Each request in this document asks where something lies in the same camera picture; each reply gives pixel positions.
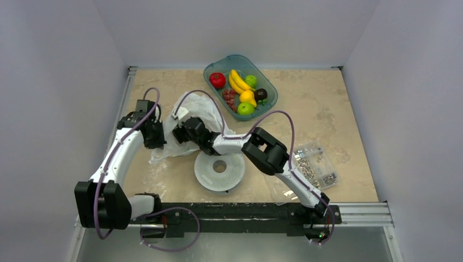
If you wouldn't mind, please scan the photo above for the white plastic bag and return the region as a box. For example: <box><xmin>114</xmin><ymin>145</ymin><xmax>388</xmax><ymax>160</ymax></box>
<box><xmin>150</xmin><ymin>92</ymin><xmax>235</xmax><ymax>165</ymax></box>

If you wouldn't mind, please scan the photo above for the red fake grape bunch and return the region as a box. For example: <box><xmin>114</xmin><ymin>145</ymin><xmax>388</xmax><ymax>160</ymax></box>
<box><xmin>222</xmin><ymin>89</ymin><xmax>237</xmax><ymax>113</ymax></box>

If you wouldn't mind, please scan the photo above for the red fake tomato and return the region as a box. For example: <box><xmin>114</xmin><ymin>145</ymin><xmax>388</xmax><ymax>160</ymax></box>
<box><xmin>209</xmin><ymin>72</ymin><xmax>227</xmax><ymax>90</ymax></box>

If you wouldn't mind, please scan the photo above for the green fake fruit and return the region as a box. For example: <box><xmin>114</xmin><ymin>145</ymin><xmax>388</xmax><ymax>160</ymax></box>
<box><xmin>236</xmin><ymin>102</ymin><xmax>255</xmax><ymax>116</ymax></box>

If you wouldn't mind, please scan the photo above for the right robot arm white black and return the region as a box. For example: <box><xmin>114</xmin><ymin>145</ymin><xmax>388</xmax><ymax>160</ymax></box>
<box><xmin>172</xmin><ymin>116</ymin><xmax>332</xmax><ymax>222</ymax></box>

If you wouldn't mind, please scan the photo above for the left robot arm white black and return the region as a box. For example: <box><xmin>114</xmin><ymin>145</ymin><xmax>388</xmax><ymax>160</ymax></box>
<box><xmin>74</xmin><ymin>99</ymin><xmax>166</xmax><ymax>229</ymax></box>

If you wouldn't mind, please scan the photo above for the yellow fake banana bunch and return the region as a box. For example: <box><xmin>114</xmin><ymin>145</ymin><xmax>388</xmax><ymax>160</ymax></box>
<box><xmin>229</xmin><ymin>69</ymin><xmax>255</xmax><ymax>94</ymax></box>

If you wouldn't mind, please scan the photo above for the yellow fake pear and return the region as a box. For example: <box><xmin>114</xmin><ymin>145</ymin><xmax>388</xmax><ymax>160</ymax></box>
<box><xmin>239</xmin><ymin>90</ymin><xmax>257</xmax><ymax>108</ymax></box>

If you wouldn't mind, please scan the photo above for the green fake lime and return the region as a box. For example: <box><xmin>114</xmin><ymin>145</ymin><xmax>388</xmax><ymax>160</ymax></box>
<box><xmin>244</xmin><ymin>75</ymin><xmax>258</xmax><ymax>89</ymax></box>

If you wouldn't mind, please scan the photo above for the dark purple fake plum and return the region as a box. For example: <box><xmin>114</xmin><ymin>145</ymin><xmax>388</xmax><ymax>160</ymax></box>
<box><xmin>254</xmin><ymin>88</ymin><xmax>268</xmax><ymax>104</ymax></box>

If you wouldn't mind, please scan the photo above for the teal plastic tray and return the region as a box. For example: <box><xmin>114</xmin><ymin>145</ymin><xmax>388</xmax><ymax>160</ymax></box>
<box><xmin>203</xmin><ymin>55</ymin><xmax>278</xmax><ymax>121</ymax></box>

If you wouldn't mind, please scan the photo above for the clear plastic screw box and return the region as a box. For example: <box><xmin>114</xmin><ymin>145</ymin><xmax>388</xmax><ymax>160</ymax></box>
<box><xmin>268</xmin><ymin>142</ymin><xmax>339</xmax><ymax>205</ymax></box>

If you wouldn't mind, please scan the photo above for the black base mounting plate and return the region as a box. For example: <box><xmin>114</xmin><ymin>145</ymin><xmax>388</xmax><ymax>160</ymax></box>
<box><xmin>129</xmin><ymin>203</ymin><xmax>342</xmax><ymax>241</ymax></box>

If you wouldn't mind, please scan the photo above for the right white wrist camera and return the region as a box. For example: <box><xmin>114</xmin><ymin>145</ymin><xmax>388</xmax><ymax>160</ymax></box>
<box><xmin>171</xmin><ymin>106</ymin><xmax>189</xmax><ymax>123</ymax></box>

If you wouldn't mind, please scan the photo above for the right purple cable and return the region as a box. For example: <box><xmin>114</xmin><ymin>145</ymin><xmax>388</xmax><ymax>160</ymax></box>
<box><xmin>172</xmin><ymin>90</ymin><xmax>337</xmax><ymax>247</ymax></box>

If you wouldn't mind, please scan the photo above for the purple cable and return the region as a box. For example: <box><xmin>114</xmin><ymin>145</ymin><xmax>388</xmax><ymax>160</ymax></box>
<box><xmin>93</xmin><ymin>87</ymin><xmax>200</xmax><ymax>252</ymax></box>
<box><xmin>172</xmin><ymin>90</ymin><xmax>337</xmax><ymax>247</ymax></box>

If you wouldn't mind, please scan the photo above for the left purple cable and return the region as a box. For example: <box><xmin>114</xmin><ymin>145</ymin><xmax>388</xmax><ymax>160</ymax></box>
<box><xmin>93</xmin><ymin>87</ymin><xmax>200</xmax><ymax>252</ymax></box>

